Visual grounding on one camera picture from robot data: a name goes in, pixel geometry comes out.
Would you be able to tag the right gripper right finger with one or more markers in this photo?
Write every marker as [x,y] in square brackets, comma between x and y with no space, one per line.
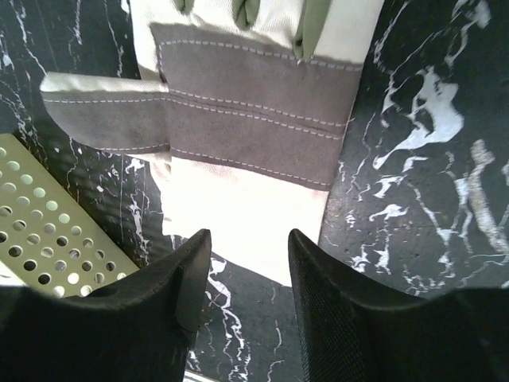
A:
[352,328]

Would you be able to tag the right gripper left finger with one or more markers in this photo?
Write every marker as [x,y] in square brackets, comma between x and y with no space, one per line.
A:
[139,328]

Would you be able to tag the white glove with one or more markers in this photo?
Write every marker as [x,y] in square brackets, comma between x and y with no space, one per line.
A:
[241,110]

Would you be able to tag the pale green storage basket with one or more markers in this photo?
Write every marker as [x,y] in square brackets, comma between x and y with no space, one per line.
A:
[48,241]

